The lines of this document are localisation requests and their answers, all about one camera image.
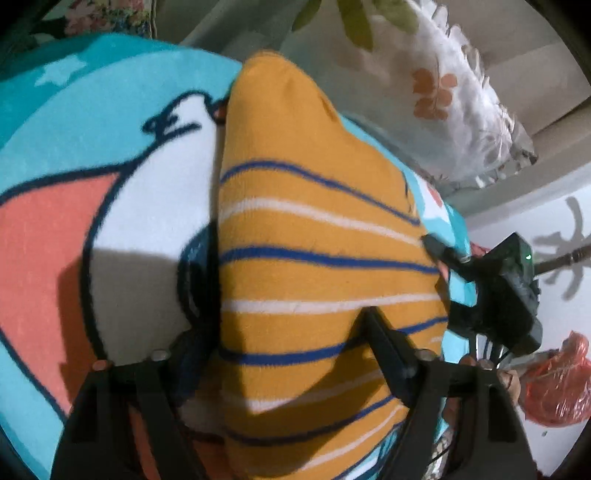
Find teal cartoon printed blanket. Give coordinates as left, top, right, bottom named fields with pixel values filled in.
left=0, top=32, right=477, bottom=480

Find black cable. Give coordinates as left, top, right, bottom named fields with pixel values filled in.
left=467, top=333, right=509, bottom=366

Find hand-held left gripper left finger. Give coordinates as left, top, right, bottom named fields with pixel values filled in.
left=50, top=322, right=219, bottom=480

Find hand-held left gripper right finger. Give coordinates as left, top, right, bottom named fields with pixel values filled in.
left=359, top=307, right=539, bottom=480

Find brown rod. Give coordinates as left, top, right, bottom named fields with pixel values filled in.
left=534, top=244, right=591, bottom=274

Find red plastic bag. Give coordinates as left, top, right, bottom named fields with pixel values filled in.
left=519, top=331, right=591, bottom=428

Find person's right hand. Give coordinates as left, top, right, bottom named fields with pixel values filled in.
left=461, top=356, right=523, bottom=406

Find yellow striped sweater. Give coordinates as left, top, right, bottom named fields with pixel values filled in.
left=194, top=51, right=452, bottom=480

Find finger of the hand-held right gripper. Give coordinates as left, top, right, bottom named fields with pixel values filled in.
left=421, top=233, right=472, bottom=274

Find white leaf print pillow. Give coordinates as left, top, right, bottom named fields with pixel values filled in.
left=281, top=0, right=539, bottom=195

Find bird print cushion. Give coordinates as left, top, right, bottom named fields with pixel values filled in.
left=64, top=0, right=156, bottom=38

